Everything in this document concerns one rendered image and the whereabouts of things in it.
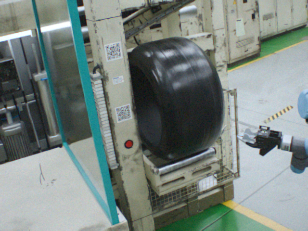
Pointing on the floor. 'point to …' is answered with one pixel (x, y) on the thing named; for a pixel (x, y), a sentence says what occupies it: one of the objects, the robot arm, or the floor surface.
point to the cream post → (139, 176)
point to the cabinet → (240, 30)
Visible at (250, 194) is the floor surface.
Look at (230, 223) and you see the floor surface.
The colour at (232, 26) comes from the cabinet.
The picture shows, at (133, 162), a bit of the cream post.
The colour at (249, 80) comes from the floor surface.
